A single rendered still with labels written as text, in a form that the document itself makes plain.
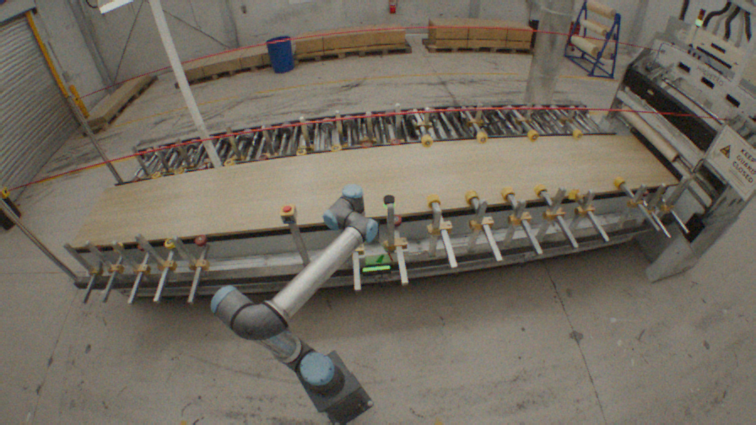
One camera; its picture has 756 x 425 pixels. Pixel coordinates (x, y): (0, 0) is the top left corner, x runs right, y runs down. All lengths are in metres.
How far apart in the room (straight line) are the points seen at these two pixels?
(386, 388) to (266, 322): 1.47
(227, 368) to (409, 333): 1.45
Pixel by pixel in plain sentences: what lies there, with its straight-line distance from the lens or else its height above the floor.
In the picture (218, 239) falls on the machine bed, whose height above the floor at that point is 0.81.
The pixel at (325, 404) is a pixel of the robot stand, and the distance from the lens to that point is 1.73.
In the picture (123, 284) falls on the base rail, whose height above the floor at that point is 0.68.
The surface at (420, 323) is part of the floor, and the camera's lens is 2.48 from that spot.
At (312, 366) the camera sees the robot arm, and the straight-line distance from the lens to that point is 1.50.
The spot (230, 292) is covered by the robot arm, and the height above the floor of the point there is 1.44.
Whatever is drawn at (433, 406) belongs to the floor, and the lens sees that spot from 2.31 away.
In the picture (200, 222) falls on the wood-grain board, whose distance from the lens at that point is 2.26.
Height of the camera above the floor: 2.28
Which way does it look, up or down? 47 degrees down
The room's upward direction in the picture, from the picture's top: 4 degrees counter-clockwise
